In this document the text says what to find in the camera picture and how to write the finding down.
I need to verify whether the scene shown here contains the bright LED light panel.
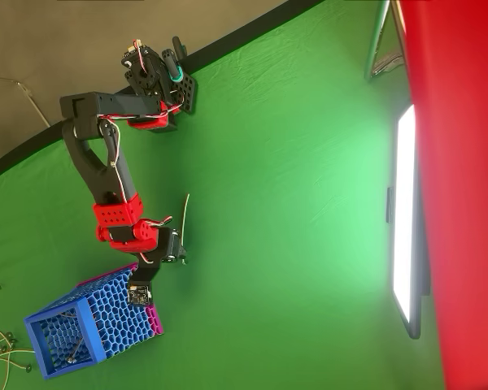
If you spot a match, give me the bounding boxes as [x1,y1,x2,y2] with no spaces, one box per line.
[385,103,432,340]

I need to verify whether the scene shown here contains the blue honeycomb basket magenta base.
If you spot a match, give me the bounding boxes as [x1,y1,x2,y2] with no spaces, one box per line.
[23,262,164,380]

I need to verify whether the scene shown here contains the small camera circuit board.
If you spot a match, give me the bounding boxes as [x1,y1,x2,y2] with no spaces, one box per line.
[126,266,155,306]

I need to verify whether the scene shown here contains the green cloth with black border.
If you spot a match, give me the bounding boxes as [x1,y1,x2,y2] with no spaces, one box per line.
[0,0,447,390]

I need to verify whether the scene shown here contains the black clamp with teal band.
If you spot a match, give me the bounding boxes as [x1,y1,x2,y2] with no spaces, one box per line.
[161,36,188,85]

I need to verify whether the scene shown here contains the metal stand frame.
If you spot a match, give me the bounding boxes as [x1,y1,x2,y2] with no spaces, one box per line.
[364,0,407,82]

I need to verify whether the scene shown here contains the thin white cable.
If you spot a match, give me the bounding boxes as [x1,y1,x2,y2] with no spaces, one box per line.
[0,75,52,128]

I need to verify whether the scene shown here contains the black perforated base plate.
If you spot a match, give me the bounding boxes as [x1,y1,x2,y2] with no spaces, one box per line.
[172,72,198,116]

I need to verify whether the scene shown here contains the large red blurred object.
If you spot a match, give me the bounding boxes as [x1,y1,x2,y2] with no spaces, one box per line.
[397,0,488,390]

